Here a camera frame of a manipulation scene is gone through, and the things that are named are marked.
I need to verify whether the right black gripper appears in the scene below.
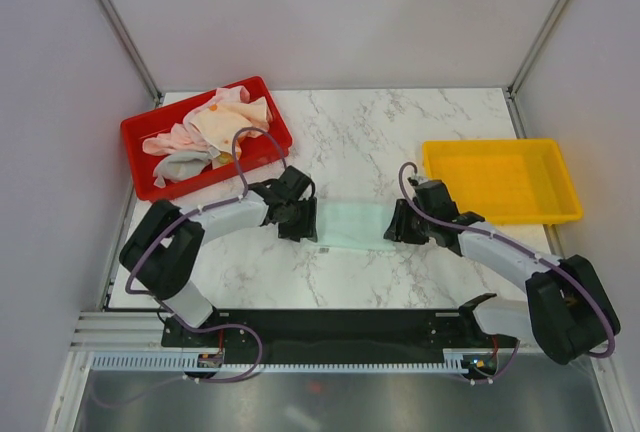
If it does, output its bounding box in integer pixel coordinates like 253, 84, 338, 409
383, 198, 435, 245

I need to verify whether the mint green towel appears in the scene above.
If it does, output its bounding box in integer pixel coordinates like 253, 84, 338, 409
315, 200, 396, 252

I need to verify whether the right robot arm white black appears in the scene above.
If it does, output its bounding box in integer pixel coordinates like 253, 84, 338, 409
384, 176, 621, 365

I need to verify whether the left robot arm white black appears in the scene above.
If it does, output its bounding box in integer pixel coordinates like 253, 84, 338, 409
119, 166, 317, 346

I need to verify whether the red plastic bin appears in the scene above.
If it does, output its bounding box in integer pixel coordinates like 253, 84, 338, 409
121, 76, 293, 201

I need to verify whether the yellow plastic bin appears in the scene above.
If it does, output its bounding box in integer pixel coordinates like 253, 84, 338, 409
422, 139, 583, 225

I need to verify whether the cream orange-dotted towel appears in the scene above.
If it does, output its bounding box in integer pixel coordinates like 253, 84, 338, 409
183, 97, 273, 165

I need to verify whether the grey towel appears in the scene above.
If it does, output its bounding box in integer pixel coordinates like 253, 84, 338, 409
153, 150, 211, 188

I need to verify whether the pink striped towel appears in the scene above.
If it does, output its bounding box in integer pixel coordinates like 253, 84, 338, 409
142, 86, 250, 156

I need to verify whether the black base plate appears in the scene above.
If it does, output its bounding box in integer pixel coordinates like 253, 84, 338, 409
159, 306, 521, 367

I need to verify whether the right aluminium frame post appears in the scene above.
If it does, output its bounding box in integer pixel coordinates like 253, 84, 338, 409
504, 0, 599, 101

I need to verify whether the aluminium frame post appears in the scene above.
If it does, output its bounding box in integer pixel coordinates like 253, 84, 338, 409
504, 0, 599, 101
95, 0, 164, 106

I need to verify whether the white slotted cable duct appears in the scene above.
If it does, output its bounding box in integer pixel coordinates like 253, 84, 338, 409
90, 350, 489, 374

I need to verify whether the left aluminium frame post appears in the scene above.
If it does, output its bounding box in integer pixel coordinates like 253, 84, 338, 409
95, 0, 164, 106

